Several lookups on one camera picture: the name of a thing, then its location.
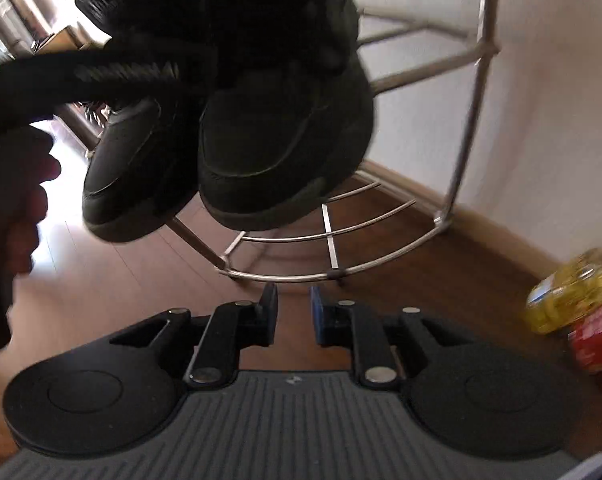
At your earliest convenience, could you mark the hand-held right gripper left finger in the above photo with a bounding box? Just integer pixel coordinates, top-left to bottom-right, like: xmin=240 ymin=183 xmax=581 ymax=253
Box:
xmin=108 ymin=282 xmax=279 ymax=387

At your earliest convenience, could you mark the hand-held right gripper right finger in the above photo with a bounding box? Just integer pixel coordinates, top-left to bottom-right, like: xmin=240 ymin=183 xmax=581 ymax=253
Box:
xmin=310 ymin=285 xmax=476 ymax=387

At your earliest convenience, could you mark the metal corner shoe rack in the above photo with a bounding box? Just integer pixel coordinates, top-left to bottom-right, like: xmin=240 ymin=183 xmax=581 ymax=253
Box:
xmin=168 ymin=0 xmax=502 ymax=286

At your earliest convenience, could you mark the black winter boot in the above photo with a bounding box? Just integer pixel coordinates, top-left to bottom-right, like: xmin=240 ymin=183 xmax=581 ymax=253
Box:
xmin=75 ymin=0 xmax=204 ymax=243
xmin=197 ymin=0 xmax=376 ymax=232

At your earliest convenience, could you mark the person's left hand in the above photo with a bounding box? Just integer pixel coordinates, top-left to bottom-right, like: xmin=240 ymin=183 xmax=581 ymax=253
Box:
xmin=0 ymin=127 xmax=63 ymax=277

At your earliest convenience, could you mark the yellow cooking oil bottle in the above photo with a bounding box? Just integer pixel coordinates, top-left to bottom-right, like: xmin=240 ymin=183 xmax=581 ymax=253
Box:
xmin=523 ymin=247 xmax=602 ymax=336

